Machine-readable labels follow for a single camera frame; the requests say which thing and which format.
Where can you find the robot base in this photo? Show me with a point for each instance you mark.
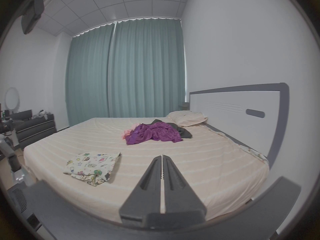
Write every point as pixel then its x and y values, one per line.
pixel 22 184

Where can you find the grey bedside table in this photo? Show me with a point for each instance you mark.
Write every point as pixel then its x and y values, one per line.
pixel 184 106

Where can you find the bed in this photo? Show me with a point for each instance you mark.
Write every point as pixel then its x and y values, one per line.
pixel 187 154

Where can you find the black garment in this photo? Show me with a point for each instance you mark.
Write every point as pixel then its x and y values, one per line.
pixel 185 132

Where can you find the cream pillow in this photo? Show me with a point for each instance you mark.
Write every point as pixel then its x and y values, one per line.
pixel 187 117

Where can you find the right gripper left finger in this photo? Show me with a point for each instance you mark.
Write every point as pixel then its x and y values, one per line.
pixel 147 191

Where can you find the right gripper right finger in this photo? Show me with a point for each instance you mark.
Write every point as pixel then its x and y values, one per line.
pixel 180 191

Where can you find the blue-green curtain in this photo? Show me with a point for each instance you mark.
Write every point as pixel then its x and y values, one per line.
pixel 147 66
pixel 87 79

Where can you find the pink garment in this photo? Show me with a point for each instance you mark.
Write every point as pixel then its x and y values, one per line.
pixel 126 133

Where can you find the black chest of drawers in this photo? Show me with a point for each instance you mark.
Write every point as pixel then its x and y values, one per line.
pixel 35 130

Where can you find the purple satin garment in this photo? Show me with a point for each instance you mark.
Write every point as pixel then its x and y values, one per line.
pixel 155 134

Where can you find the white printed pyjama top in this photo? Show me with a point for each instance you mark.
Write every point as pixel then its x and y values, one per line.
pixel 95 164

